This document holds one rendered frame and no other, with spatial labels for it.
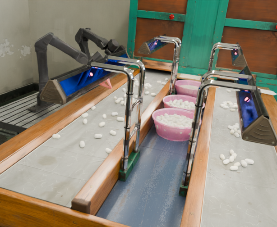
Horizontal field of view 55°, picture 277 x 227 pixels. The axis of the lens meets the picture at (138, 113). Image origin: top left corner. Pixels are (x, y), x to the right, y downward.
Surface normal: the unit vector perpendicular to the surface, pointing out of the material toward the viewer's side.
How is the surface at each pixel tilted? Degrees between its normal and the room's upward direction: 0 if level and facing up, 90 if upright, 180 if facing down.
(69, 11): 90
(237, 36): 90
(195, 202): 0
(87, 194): 0
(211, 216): 0
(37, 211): 90
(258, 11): 90
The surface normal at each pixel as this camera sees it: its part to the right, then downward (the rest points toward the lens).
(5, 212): -0.28, 0.34
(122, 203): 0.08, -0.92
